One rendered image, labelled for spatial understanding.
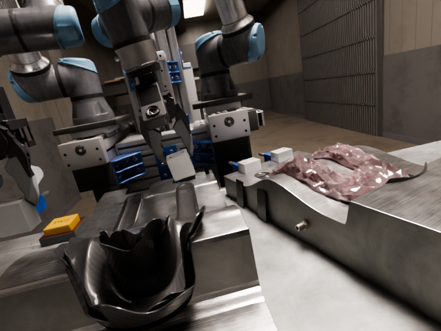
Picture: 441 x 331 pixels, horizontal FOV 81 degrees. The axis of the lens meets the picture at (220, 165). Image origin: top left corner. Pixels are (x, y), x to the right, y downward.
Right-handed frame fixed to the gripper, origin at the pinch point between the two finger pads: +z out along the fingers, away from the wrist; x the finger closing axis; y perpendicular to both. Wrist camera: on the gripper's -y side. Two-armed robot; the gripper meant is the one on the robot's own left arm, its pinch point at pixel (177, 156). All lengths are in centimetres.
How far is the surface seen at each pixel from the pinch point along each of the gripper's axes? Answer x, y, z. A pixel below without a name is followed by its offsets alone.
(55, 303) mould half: 13.3, -35.3, -2.9
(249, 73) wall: -244, 802, 108
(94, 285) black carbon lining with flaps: 11.2, -32.1, -0.7
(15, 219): 27.7, -14.0, -4.4
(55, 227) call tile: 32.6, 0.3, 6.4
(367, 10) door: -282, 298, 5
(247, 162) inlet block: -15.9, 3.0, 9.1
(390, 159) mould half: -40.3, -15.9, 9.9
